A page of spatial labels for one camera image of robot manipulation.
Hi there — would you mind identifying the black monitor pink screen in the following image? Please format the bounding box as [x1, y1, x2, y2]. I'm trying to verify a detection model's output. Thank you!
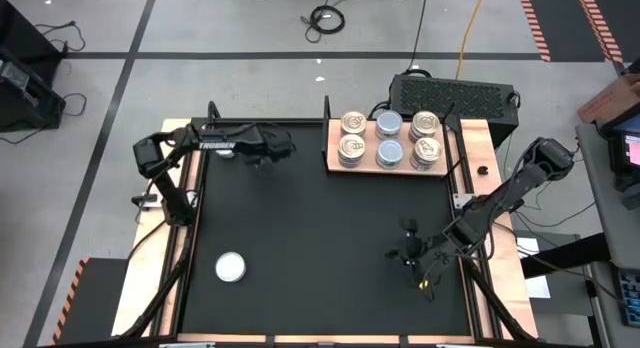
[607, 118, 640, 175]

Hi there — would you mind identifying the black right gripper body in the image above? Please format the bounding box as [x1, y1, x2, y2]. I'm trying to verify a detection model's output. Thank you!
[403, 235, 444, 278]

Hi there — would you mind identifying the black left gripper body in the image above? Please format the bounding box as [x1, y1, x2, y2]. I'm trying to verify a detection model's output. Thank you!
[258, 125, 297, 157]

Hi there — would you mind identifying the black desk leg bar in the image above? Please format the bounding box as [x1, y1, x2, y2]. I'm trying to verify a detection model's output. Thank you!
[519, 231, 612, 280]

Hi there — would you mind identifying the brown cardboard box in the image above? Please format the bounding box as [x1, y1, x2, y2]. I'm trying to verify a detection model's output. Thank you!
[577, 72, 640, 125]

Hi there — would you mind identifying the black equipment case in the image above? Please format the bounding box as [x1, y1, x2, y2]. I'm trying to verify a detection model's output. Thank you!
[0, 0, 69, 134]

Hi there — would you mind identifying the black hanging cord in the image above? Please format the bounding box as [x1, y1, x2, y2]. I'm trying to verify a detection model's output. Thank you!
[402, 0, 431, 74]

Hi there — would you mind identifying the white paper sheet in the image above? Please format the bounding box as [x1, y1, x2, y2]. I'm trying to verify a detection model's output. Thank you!
[514, 236, 552, 300]

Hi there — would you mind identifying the coiled black cable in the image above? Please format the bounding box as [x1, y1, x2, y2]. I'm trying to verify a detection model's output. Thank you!
[299, 4, 347, 44]

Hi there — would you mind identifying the black perforated computer case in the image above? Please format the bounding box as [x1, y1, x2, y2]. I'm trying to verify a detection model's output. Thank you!
[387, 72, 521, 150]

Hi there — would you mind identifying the black keyboard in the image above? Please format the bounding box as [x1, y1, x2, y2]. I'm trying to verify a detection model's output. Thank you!
[613, 267, 640, 329]

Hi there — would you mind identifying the thin black floor cable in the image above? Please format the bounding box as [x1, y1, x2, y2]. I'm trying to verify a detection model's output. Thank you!
[0, 91, 89, 145]
[34, 20, 87, 53]

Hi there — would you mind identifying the grey desk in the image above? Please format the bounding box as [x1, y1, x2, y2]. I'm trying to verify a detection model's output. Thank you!
[574, 122, 640, 272]

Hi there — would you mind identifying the black floor mat hazard stripe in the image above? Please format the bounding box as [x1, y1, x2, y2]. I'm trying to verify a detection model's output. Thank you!
[517, 0, 640, 64]
[49, 256, 130, 347]

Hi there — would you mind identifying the yellow hanging cord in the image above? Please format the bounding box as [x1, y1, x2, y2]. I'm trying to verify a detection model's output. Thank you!
[454, 0, 489, 81]

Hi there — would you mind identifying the wooden shelf board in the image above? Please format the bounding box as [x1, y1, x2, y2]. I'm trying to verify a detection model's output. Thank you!
[327, 119, 451, 177]

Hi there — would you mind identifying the black grey table clamp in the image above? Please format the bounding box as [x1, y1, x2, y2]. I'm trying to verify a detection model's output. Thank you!
[130, 192, 166, 210]

